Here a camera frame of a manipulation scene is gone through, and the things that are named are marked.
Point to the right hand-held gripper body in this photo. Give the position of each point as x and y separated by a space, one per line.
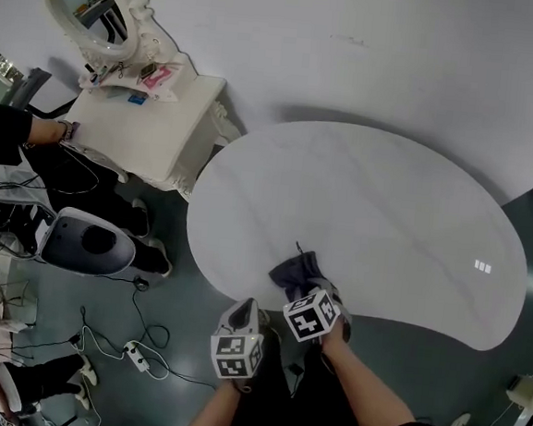
308 318

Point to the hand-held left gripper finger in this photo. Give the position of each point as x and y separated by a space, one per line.
224 324
256 322

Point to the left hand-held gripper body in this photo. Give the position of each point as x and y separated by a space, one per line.
235 358

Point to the dark grey cloth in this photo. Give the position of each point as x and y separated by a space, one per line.
296 270

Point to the person's left forearm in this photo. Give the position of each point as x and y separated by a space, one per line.
211 416

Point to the person's right forearm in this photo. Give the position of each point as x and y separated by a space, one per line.
358 387

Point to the white oval marble table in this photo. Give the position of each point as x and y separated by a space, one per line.
342 191

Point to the person's black trousers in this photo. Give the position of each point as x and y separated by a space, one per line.
267 416

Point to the black power adapter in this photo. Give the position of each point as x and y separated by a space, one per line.
141 283

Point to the white power strip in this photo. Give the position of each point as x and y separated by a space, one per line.
136 357

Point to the white oval pod shell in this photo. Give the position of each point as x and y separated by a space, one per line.
87 243

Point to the ornate white vanity table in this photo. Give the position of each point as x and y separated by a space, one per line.
139 131

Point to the beige small stand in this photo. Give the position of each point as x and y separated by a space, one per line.
525 390

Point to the blue card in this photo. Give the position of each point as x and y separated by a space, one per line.
137 99

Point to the pink box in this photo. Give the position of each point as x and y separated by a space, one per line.
158 77

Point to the brown square case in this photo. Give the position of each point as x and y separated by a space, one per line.
147 70

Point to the white tray of pens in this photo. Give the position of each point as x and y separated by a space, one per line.
100 74

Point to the black treadmill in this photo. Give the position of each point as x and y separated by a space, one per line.
31 89

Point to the oval white-framed mirror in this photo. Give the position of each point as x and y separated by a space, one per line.
81 1

